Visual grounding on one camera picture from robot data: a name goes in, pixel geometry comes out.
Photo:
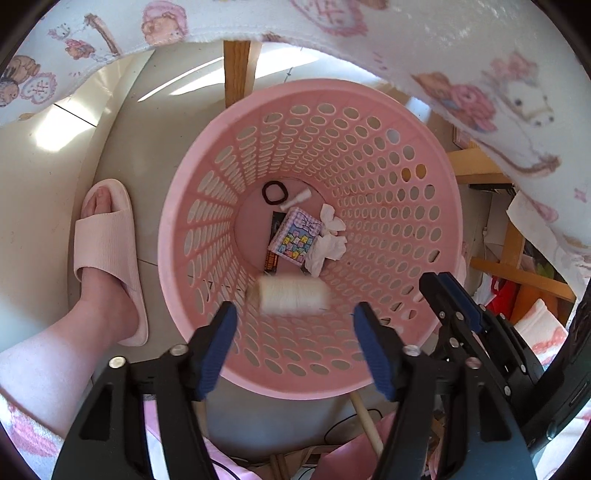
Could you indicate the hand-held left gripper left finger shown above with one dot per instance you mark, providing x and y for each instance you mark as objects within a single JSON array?
[{"x": 217, "y": 350}]

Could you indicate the pink slipper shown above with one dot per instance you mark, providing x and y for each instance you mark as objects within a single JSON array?
[{"x": 101, "y": 240}]

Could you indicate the wooden post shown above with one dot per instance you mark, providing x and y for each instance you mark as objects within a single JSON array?
[{"x": 236, "y": 69}]

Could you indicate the white tissue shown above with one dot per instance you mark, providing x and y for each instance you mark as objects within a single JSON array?
[{"x": 330, "y": 247}]

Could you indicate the pink checkered tissue packet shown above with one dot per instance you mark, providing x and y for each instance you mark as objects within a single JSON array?
[{"x": 295, "y": 235}]

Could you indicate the pink white printed clothing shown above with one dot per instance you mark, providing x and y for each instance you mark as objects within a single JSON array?
[{"x": 27, "y": 434}]

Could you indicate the white pink towel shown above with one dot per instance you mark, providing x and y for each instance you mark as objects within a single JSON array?
[{"x": 542, "y": 327}]

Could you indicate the wooden rack frame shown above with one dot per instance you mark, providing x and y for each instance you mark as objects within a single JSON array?
[{"x": 480, "y": 164}]

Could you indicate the bear print table cloth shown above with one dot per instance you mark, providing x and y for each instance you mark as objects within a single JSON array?
[{"x": 415, "y": 41}]

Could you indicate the white thread roll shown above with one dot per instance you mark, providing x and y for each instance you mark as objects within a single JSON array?
[{"x": 291, "y": 295}]

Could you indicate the red plastic bag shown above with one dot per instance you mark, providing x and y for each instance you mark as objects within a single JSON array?
[{"x": 501, "y": 295}]

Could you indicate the pink perforated plastic basket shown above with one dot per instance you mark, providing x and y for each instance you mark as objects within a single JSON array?
[{"x": 369, "y": 152}]

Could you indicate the person's leg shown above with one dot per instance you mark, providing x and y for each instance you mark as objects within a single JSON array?
[{"x": 69, "y": 337}]

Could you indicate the white paper sheet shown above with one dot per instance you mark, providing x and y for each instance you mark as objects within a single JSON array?
[{"x": 540, "y": 230}]

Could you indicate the dark snack wrapper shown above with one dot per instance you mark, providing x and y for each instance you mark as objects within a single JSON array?
[{"x": 270, "y": 263}]

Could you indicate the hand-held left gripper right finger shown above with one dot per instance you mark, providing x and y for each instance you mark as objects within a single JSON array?
[{"x": 371, "y": 350}]

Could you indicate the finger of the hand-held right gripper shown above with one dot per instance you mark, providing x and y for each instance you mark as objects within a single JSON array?
[
  {"x": 445, "y": 323},
  {"x": 503, "y": 346}
]

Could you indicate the wooden stick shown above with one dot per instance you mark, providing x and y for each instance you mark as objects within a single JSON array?
[
  {"x": 367, "y": 424},
  {"x": 202, "y": 420}
]

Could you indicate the small white bottle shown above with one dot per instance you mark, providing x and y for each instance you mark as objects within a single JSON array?
[{"x": 298, "y": 198}]

